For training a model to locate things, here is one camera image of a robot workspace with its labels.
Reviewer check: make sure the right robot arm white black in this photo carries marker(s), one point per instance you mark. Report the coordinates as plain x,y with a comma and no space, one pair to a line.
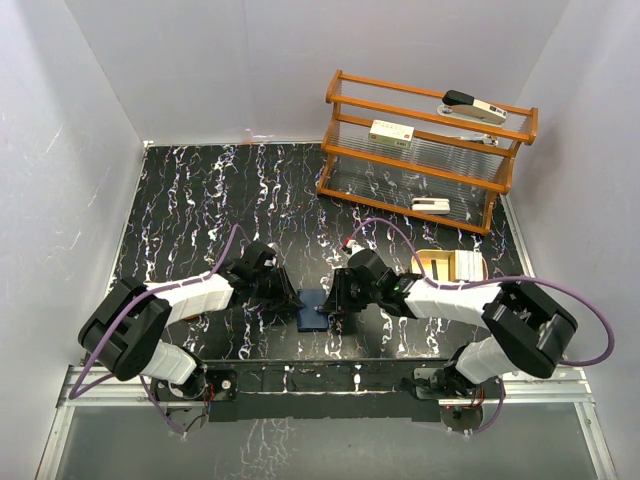
529,330

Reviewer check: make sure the orange wooden shelf rack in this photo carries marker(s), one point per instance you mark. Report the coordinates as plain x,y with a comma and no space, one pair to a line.
469,163

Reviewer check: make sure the white cards in tray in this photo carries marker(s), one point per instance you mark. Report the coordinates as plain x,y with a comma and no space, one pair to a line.
467,266

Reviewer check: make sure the blue card holder wallet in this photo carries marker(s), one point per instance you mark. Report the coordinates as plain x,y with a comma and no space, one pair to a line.
311,317

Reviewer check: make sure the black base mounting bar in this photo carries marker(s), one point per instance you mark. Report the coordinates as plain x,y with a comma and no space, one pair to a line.
231,391

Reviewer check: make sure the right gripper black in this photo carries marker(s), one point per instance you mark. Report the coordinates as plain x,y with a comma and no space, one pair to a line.
338,300

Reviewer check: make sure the beige plastic tray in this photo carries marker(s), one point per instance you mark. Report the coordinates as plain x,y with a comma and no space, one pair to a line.
435,263

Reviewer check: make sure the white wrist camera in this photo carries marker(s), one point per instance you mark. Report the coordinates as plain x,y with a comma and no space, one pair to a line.
350,247
270,258

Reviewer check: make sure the small white stapler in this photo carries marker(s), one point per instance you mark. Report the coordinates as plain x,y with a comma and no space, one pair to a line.
430,205

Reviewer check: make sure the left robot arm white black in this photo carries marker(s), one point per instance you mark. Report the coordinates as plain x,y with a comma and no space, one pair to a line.
125,331

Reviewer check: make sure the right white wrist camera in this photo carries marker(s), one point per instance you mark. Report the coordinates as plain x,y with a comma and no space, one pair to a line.
350,247

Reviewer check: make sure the black beige stapler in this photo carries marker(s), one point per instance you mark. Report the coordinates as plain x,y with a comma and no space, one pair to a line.
462,106

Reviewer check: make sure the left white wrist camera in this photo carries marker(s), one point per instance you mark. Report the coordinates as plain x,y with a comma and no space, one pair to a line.
270,258

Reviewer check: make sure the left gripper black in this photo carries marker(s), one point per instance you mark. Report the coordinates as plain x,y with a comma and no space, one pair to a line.
285,298

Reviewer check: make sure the white staples box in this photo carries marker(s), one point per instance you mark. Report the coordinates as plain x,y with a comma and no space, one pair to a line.
391,134

